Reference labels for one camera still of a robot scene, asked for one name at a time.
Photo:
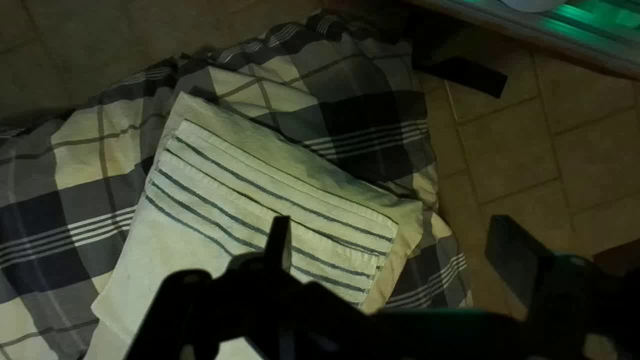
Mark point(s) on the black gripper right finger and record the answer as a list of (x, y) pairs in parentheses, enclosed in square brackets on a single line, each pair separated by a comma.
[(525, 264)]

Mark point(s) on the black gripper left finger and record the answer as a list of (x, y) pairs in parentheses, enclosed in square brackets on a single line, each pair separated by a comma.
[(279, 245)]

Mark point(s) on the white towel with blue stripes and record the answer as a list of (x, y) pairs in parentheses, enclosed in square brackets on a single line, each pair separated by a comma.
[(215, 189)]

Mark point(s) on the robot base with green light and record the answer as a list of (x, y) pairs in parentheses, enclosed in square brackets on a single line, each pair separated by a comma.
[(599, 33)]

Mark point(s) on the grey plaid bedspread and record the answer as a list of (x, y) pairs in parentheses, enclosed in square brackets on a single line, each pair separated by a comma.
[(68, 187)]

